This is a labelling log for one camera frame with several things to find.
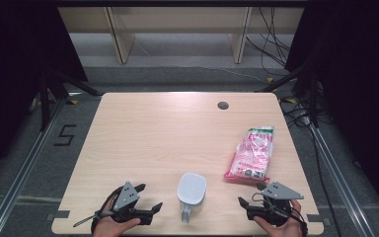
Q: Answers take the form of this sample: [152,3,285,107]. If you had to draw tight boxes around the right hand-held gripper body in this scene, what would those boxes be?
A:
[246,181,305,227]

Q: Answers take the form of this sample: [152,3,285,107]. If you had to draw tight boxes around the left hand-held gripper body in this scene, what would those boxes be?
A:
[111,181,153,226]

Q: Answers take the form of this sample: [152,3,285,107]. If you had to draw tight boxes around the pink and white snack bag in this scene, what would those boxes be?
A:
[224,125,275,183]

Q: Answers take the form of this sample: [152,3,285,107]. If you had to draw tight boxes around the clear jar with white lid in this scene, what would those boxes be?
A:
[177,172,208,224]

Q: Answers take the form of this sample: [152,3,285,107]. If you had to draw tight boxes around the person's left hand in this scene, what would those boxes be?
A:
[92,197,142,237]

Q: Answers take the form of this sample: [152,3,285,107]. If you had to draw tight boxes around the person's right hand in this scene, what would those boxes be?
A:
[253,198,304,237]

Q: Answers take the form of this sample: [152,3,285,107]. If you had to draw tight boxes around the black metal stand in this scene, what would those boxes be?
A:
[38,68,103,132]
[255,55,321,128]

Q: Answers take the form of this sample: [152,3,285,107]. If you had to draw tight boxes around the black curtain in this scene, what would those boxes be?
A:
[0,0,89,187]
[284,0,379,228]

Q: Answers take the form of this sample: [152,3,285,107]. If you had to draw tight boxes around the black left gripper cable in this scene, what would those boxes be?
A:
[90,187,123,235]

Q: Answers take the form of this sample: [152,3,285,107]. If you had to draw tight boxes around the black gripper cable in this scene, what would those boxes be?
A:
[251,192,309,237]
[90,187,123,235]

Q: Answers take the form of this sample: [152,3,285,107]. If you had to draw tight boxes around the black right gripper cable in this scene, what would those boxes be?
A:
[251,192,309,237]

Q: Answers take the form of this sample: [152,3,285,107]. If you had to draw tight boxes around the grey gripper wrist strap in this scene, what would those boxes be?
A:
[72,211,108,228]

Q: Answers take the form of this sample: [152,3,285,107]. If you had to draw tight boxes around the grey metal floor rail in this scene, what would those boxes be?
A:
[309,124,378,237]
[0,98,67,237]

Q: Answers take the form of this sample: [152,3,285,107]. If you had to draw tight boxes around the black floor cable tangle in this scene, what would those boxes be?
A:
[279,95,343,237]

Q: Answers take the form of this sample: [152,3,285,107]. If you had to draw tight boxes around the bundle of black hanging cables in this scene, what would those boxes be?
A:
[245,6,292,78]

